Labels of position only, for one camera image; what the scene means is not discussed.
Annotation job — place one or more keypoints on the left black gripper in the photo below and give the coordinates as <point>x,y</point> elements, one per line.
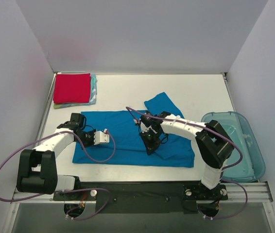
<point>89,138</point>

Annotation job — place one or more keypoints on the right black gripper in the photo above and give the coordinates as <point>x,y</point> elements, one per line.
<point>149,142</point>

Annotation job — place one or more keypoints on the blue t shirt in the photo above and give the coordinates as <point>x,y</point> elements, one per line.
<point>128,148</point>

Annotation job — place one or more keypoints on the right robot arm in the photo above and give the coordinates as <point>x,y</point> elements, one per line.
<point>214,144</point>

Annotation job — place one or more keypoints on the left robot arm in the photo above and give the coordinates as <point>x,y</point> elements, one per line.
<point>37,170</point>

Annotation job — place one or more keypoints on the folded red t shirt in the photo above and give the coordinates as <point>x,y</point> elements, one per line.
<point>72,88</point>

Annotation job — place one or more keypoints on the folded light teal t shirt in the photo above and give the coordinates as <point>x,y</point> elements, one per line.
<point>92,100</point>

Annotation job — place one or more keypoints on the translucent blue plastic bin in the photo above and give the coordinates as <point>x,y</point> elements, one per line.
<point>252,166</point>

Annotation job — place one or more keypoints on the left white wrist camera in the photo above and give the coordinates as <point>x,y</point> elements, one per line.
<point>101,137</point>

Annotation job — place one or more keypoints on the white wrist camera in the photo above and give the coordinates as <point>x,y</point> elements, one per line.
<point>101,137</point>
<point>144,123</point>

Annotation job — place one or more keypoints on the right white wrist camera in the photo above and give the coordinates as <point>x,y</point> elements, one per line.
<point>144,123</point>

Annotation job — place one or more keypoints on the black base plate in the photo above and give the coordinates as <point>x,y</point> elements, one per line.
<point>145,197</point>

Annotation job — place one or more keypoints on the aluminium frame rail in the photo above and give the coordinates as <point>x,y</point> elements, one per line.
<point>256,192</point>

